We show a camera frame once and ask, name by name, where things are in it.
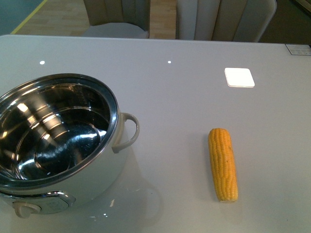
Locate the yellow corn cob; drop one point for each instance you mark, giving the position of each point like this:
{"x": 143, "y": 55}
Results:
{"x": 222, "y": 163}

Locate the white electric cooking pot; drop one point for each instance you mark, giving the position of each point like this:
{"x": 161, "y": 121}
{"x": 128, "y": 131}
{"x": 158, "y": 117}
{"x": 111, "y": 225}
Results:
{"x": 63, "y": 141}

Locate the beige chair left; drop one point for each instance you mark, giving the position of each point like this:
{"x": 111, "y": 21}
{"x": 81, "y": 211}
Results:
{"x": 118, "y": 18}

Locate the beige chair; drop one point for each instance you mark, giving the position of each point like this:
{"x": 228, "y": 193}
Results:
{"x": 223, "y": 20}
{"x": 118, "y": 18}

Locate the beige chair right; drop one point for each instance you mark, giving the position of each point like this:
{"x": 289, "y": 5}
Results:
{"x": 223, "y": 20}

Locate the sticker label on table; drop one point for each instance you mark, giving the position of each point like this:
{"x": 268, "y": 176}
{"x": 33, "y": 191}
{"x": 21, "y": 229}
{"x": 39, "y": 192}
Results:
{"x": 297, "y": 49}

